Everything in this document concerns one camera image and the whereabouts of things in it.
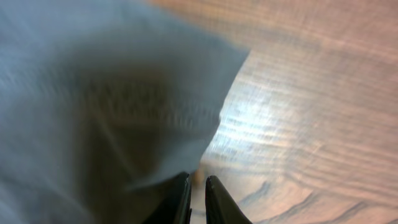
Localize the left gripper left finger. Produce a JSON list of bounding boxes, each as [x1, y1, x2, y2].
[[143, 172, 192, 224]]

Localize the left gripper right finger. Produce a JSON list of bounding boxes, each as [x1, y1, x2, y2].
[[205, 175, 252, 224]]

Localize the grey shorts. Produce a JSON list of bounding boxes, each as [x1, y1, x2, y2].
[[1, 1, 249, 223]]

